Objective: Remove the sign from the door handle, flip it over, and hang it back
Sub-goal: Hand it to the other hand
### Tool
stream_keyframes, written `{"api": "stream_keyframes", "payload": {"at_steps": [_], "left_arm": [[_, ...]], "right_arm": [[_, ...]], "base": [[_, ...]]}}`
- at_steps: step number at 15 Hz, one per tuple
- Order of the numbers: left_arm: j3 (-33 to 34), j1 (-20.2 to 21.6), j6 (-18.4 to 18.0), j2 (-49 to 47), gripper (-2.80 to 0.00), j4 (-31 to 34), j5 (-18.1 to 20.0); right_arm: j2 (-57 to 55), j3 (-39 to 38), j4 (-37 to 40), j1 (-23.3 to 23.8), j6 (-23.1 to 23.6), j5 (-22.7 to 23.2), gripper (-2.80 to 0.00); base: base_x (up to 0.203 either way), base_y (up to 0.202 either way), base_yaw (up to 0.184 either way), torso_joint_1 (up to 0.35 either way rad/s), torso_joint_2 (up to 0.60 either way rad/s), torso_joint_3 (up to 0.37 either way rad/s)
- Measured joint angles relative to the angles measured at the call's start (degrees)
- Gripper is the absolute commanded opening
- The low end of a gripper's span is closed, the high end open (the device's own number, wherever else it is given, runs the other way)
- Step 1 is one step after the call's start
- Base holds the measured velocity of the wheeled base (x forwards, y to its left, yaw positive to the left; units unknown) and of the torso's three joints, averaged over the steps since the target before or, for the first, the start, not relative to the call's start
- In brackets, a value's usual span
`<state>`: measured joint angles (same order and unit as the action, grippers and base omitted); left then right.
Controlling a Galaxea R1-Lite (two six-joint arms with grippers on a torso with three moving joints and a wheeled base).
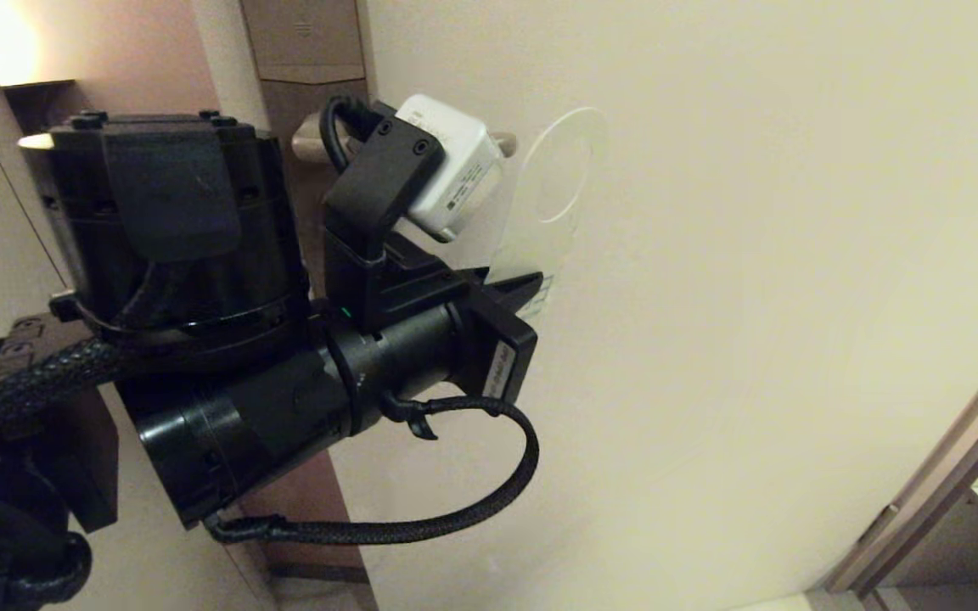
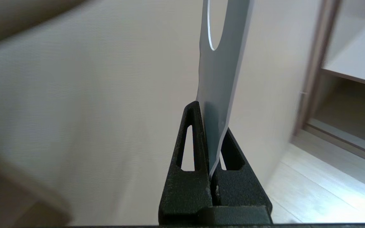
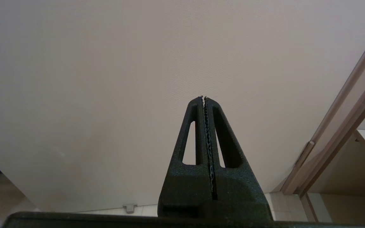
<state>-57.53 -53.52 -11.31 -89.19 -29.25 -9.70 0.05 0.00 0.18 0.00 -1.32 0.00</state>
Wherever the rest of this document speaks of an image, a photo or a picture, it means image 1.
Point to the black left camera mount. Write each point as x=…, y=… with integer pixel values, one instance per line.
x=379, y=187

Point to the glowing wall lamp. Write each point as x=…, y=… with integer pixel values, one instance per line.
x=35, y=98

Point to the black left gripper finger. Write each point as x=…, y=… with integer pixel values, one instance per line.
x=514, y=288

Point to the brown metal lock plate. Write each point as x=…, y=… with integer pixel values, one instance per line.
x=302, y=42

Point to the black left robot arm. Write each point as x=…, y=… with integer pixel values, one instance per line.
x=175, y=212

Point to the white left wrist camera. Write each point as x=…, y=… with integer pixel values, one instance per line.
x=455, y=170

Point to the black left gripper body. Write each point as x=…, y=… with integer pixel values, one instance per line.
x=421, y=356

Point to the beige open shelf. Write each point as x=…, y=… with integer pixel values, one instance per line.
x=956, y=543

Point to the blue do-not-disturb door hanger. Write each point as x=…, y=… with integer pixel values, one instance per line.
x=557, y=246

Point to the cream white door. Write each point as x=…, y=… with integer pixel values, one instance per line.
x=752, y=297

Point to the metal frame hinge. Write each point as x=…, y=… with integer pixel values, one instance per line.
x=878, y=526

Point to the dark baseboard strip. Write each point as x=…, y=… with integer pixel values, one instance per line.
x=319, y=573

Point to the brown door frame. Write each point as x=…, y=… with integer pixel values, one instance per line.
x=930, y=492

